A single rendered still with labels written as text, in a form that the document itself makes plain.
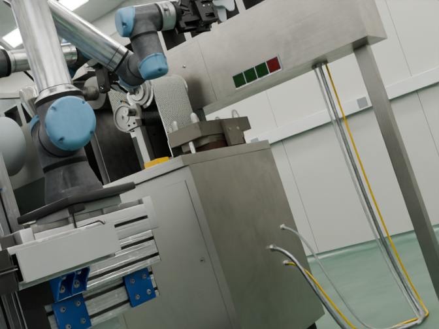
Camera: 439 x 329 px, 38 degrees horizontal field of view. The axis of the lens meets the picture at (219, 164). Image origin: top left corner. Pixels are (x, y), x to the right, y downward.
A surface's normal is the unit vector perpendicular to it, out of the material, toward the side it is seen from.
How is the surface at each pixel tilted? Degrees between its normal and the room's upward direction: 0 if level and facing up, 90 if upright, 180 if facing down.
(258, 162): 90
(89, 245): 90
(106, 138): 90
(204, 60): 90
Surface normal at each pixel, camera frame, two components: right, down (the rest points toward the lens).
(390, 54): -0.53, 0.12
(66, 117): 0.44, -0.06
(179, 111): 0.79, -0.29
